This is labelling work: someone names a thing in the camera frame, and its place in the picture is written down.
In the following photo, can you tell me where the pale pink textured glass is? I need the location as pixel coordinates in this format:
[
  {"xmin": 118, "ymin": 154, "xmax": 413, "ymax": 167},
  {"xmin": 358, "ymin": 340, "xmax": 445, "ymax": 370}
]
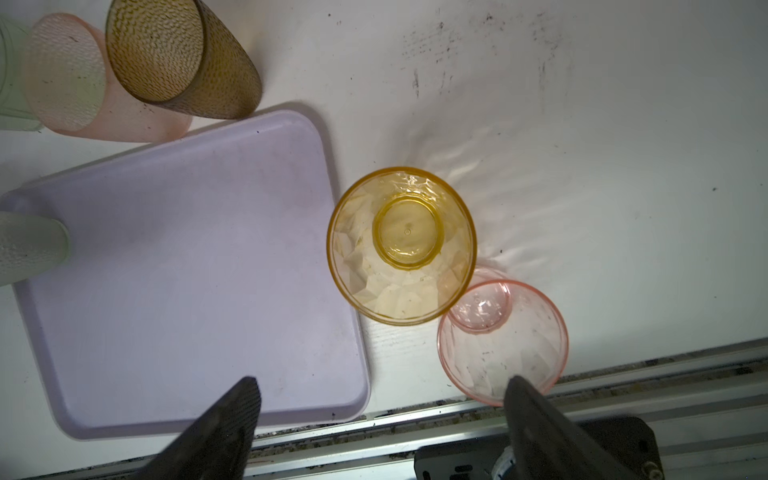
[{"xmin": 21, "ymin": 13, "xmax": 192, "ymax": 143}]

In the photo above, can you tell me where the lavender plastic tray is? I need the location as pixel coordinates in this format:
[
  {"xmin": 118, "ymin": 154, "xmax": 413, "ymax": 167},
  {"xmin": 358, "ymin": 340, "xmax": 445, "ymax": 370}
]
[{"xmin": 1, "ymin": 110, "xmax": 371, "ymax": 439}]

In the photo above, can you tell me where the dark amber textured glass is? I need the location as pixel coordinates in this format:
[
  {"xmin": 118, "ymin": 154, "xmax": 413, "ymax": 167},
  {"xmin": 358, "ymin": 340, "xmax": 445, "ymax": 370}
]
[{"xmin": 105, "ymin": 1, "xmax": 262, "ymax": 120}]

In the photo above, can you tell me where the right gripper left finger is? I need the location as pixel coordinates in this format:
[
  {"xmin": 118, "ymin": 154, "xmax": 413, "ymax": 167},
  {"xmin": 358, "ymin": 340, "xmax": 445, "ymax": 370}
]
[{"xmin": 133, "ymin": 376, "xmax": 261, "ymax": 480}]

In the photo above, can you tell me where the small bright green glass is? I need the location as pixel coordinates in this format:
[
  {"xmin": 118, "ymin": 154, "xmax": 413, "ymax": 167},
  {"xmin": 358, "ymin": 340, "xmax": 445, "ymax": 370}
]
[{"xmin": 1, "ymin": 15, "xmax": 43, "ymax": 131}]

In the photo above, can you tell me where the pale green short glass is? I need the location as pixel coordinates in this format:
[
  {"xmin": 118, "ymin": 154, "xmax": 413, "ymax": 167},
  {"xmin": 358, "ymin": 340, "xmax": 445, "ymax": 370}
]
[{"xmin": 1, "ymin": 212, "xmax": 70, "ymax": 286}]

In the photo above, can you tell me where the pink faceted glass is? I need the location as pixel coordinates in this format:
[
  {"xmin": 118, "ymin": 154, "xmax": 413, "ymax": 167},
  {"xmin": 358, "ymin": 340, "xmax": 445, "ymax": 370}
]
[{"xmin": 437, "ymin": 265, "xmax": 569, "ymax": 406}]

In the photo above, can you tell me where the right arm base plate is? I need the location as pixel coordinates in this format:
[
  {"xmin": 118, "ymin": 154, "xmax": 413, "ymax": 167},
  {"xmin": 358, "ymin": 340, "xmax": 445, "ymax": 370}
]
[{"xmin": 414, "ymin": 417, "xmax": 666, "ymax": 479}]

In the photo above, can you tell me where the aluminium front rail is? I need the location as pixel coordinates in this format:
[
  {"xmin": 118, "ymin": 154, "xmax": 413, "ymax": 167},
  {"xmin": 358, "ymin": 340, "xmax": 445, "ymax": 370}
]
[{"xmin": 23, "ymin": 338, "xmax": 768, "ymax": 480}]

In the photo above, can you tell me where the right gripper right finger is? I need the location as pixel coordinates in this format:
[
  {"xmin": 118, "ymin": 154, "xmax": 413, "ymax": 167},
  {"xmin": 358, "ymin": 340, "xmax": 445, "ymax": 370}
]
[{"xmin": 503, "ymin": 376, "xmax": 624, "ymax": 479}]

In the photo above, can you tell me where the yellow faceted glass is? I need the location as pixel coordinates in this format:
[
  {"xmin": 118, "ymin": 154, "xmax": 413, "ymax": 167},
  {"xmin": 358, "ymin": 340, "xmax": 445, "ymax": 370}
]
[{"xmin": 326, "ymin": 167, "xmax": 478, "ymax": 326}]

